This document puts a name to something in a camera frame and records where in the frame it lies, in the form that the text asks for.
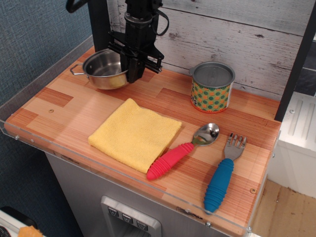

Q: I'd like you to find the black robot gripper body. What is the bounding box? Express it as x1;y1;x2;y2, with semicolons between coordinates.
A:
109;18;164;73

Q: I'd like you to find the white cabinet at right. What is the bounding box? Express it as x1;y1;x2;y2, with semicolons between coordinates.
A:
267;92;316;198

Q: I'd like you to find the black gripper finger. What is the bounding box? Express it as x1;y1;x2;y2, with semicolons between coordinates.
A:
120;54;130;72
127;58;145;83

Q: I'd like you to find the yellow folded cloth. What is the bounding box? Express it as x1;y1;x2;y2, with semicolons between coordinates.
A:
88;99;182;173

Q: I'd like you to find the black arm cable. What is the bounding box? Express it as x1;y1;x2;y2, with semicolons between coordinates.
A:
65;0;170;37

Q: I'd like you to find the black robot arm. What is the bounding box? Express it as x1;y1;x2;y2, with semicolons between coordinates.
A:
109;0;168;83

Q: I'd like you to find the black and orange object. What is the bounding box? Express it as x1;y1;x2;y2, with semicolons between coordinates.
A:
0;206;44;237

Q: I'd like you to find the spoon with red handle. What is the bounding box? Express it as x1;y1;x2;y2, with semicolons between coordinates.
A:
146;123;220;180

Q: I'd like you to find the black vertical post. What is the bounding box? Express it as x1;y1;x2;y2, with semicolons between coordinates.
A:
275;1;316;122

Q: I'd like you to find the fork with blue handle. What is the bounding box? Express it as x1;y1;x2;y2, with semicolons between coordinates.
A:
203;133;247;212

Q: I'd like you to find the clear acrylic table guard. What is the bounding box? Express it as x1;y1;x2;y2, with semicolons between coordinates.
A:
1;39;281;237

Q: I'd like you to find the green orange patterned tin can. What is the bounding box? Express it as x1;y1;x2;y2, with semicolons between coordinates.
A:
189;61;235;114

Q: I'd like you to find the grey cabinet with dispenser panel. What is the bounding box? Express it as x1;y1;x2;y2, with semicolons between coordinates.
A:
46;154;225;237

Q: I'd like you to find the small stainless steel pot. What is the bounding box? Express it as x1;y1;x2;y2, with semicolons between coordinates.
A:
70;49;128;90

